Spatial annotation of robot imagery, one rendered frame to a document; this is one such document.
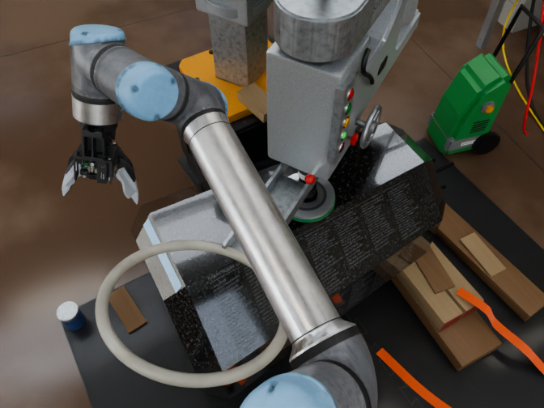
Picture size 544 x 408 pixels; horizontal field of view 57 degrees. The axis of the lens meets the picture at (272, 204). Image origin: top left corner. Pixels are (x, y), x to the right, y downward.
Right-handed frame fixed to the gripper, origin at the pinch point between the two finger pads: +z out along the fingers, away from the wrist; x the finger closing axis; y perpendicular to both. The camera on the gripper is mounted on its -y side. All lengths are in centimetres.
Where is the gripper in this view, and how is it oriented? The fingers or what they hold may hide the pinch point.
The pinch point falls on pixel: (101, 198)
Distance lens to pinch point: 113.7
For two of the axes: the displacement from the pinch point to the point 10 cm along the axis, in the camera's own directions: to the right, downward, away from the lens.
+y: 0.6, 5.6, -8.2
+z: -1.8, 8.2, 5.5
